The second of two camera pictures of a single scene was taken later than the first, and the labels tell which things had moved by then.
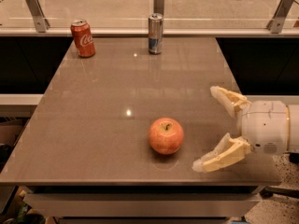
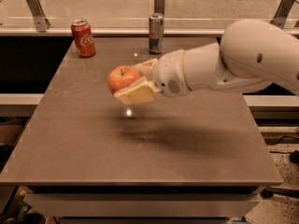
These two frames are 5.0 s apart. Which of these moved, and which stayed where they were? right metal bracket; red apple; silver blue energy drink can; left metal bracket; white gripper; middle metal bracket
Moved: red apple; white gripper
Stayed: middle metal bracket; left metal bracket; silver blue energy drink can; right metal bracket
